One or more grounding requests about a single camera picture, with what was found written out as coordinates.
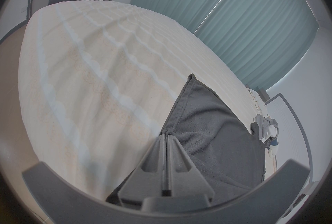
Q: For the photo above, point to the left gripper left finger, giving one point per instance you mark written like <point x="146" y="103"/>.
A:
<point x="147" y="178"/>

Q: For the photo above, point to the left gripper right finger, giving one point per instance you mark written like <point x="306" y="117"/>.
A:
<point x="189" y="178"/>

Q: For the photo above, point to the black T-shirt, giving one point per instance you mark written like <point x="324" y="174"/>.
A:
<point x="215" y="139"/>

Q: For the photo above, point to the pile of clothes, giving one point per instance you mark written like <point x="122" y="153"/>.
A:
<point x="267" y="129"/>

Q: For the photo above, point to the bed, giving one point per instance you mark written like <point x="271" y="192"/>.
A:
<point x="103" y="75"/>

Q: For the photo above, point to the white printed pillow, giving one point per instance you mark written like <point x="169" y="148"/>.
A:
<point x="259" y="103"/>

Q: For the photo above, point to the grey bedside table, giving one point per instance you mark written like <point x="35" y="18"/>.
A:
<point x="263" y="93"/>

